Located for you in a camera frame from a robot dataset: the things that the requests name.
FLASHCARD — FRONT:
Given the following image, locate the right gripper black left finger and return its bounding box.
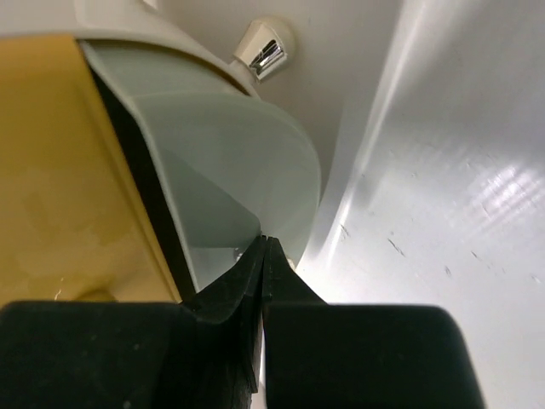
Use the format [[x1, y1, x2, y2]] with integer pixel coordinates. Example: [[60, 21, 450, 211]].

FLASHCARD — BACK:
[[1, 238, 264, 408]]

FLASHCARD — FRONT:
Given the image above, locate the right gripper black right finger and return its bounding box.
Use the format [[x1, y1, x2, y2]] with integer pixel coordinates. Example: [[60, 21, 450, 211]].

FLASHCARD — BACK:
[[262, 239, 485, 408]]

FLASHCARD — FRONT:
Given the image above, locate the round cream drawer organizer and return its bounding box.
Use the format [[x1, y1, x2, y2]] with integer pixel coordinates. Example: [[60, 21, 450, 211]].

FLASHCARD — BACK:
[[1, 1, 321, 304]]

